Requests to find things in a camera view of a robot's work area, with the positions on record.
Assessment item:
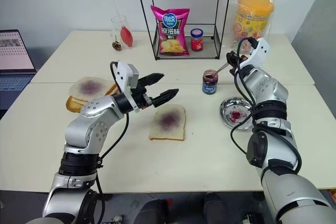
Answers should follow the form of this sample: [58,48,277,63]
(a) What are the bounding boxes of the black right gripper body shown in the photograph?
[235,51,249,77]

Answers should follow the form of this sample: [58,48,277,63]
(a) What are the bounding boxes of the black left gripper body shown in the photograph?
[130,77,155,110]

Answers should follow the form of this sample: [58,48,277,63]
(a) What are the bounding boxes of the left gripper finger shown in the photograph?
[144,72,165,87]
[152,88,180,108]

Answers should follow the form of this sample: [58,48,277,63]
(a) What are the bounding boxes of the metal spoon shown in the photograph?
[213,62,229,74]

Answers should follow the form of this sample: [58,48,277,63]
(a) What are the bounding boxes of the white bread slice, jam stain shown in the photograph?
[148,104,187,142]

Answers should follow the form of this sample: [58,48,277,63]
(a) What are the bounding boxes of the open blue-label jam jar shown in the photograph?
[201,69,219,95]

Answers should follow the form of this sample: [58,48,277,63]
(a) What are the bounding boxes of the red jam jar with lid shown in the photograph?
[190,28,205,52]

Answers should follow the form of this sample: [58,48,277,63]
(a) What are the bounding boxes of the large jam-stained bread slice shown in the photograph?
[69,76,117,103]

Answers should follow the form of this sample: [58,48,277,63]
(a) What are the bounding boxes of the golden toasted bread slice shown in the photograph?
[65,83,119,114]

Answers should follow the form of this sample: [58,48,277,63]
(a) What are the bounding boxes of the round steel plate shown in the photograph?
[219,97,257,132]

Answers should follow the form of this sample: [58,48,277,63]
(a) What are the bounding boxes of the yellow-lid candy jar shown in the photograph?
[234,0,275,49]

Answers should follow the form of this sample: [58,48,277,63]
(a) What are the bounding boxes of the pink potato chips bag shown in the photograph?
[150,5,191,57]

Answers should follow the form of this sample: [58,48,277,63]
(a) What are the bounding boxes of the red rubber bulb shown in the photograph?
[120,24,135,48]

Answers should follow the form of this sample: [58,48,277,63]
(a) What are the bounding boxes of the clear plastic cup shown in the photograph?
[110,15,129,49]

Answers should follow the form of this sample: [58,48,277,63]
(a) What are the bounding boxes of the dark rounded shape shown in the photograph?
[203,191,227,224]
[135,197,172,224]

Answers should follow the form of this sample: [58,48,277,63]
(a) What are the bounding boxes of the open laptop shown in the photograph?
[0,29,38,111]

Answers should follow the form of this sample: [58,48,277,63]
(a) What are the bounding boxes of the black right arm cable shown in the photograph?
[230,36,303,175]

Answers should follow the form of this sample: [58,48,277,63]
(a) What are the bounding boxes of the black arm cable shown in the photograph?
[230,36,303,175]
[94,61,130,224]

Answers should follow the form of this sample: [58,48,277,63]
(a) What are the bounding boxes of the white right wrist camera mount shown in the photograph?
[240,37,270,69]

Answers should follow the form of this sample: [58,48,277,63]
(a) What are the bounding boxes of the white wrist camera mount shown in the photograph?
[240,37,270,69]
[114,61,140,114]

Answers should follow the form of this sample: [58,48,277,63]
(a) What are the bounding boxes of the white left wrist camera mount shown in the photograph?
[114,61,140,114]

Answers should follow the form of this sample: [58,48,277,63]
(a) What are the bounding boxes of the black wire rack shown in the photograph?
[133,0,235,61]

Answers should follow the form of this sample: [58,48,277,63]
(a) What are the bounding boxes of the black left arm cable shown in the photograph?
[94,61,130,224]

